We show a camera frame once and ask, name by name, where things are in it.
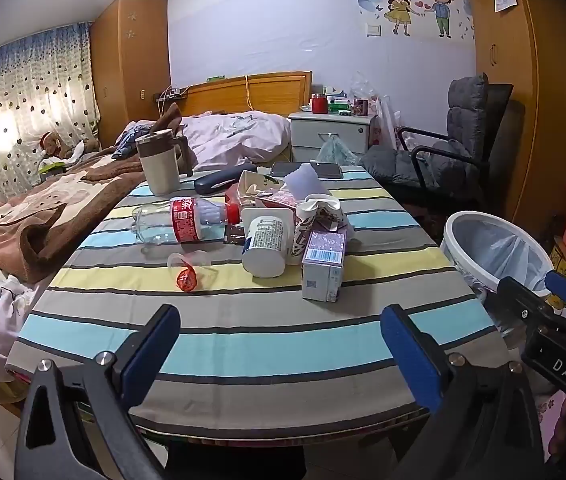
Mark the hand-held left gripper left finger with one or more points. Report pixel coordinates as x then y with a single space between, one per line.
153 345

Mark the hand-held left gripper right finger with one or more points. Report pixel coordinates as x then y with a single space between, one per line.
408 355

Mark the pale blue bin liner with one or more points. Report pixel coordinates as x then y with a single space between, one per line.
498 255

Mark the clear plastic cup red lid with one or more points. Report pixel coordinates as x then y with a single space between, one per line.
188 277

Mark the white trash bin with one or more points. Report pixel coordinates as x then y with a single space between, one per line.
455 252

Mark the purple drink carton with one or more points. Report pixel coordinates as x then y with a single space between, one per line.
323 270

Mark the clear plastic bottle red label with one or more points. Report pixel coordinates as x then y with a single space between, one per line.
188 220

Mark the dark brown wrapper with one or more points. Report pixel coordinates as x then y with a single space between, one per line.
234 235

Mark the white yoghurt cup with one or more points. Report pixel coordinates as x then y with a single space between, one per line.
263 245

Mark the white foam net sleeve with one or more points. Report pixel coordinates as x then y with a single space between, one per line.
303 180

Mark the striped tablecloth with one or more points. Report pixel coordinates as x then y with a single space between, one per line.
243 340

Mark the cream mug brown lid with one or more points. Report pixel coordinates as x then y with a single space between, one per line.
160 170

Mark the dark blue glasses case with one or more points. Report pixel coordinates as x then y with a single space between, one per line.
218 180

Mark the brown patterned blanket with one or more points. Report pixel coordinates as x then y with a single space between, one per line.
38 210

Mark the large wooden wardrobe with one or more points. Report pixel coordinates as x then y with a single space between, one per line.
553 110

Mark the grey cushioned office chair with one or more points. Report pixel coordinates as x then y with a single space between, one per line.
463 110

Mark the black smartphone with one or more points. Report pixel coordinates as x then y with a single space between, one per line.
325 170

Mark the blue plaid cloth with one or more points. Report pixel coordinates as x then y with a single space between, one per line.
130 141

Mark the clear plastic bag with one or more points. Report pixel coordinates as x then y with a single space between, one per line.
335 152
363 87

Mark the white plastic bags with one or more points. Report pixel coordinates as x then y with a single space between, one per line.
383 120

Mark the brown plush toy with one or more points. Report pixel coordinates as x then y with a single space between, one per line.
53 144

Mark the pink duvet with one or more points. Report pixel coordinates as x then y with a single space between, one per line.
233 135

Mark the white nightstand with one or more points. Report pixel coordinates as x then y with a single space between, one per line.
313 130

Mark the power strip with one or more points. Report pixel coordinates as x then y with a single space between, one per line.
175 93

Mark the green box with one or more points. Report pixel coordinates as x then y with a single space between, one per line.
339 107

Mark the red jar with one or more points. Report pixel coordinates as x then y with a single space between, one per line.
319 105

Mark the wooden bed headboard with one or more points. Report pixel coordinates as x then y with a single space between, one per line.
243 92

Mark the heart print curtain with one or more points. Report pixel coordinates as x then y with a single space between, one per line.
23 100

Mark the narrow wooden wardrobe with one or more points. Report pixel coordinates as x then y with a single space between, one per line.
128 60

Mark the white wall socket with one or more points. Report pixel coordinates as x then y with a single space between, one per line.
373 30

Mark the cartoon couple wall sticker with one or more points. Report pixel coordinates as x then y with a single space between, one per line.
413 0

